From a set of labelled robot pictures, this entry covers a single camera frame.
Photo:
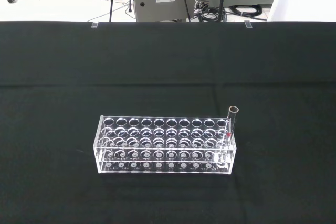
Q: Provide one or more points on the clear acrylic test tube rack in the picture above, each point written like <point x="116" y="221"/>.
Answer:
<point x="162" y="155"/>

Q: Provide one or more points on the black bench cloth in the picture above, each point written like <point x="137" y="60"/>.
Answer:
<point x="78" y="77"/>

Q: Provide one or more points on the clear cloth clip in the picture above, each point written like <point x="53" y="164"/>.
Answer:
<point x="248" y="24"/>
<point x="94" y="25"/>

